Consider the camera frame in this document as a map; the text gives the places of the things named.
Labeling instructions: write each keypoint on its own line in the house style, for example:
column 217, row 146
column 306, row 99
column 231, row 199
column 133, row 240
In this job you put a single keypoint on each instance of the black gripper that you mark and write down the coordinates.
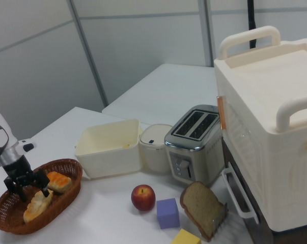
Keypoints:
column 17, row 170

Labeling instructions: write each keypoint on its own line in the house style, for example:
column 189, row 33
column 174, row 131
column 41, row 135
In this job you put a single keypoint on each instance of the pale bread roll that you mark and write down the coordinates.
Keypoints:
column 36, row 208

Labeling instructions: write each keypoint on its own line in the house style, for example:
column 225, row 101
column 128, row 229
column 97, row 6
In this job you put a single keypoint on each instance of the orange-topped bread roll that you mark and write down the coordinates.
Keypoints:
column 59, row 181

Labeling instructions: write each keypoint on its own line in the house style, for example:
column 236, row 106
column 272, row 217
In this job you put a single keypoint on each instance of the brown bread slice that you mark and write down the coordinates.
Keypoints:
column 199, row 206

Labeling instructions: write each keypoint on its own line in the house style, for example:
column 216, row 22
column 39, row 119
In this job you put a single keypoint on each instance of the brown wicker basket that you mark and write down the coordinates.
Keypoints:
column 64, row 193

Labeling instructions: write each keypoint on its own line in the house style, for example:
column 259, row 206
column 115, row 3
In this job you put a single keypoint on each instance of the cream square plastic bin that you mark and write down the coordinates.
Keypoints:
column 110, row 155

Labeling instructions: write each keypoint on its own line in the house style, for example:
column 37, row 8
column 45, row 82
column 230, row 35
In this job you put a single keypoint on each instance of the small yellow scrap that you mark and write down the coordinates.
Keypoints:
column 126, row 145

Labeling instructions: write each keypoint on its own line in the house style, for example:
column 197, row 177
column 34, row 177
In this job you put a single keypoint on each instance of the red apple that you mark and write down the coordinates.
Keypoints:
column 143, row 198

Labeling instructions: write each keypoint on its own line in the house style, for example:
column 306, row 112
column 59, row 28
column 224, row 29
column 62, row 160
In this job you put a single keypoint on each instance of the small white lidded bin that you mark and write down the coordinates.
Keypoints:
column 155, row 155

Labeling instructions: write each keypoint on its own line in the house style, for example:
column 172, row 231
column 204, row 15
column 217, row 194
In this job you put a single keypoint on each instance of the purple cube block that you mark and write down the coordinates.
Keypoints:
column 168, row 213

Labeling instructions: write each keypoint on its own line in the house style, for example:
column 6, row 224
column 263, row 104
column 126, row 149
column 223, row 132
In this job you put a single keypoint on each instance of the yellow block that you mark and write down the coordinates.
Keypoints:
column 185, row 237

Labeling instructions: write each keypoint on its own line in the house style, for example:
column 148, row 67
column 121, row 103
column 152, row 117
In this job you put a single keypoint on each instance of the silver two-slot toaster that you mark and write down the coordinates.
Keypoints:
column 194, row 152

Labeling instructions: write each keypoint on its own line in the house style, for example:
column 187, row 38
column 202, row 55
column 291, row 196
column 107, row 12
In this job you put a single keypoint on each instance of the copper box latch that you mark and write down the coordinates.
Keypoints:
column 221, row 111

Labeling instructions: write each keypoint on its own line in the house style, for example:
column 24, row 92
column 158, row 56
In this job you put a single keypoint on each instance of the large cream storage box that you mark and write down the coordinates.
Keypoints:
column 265, row 114

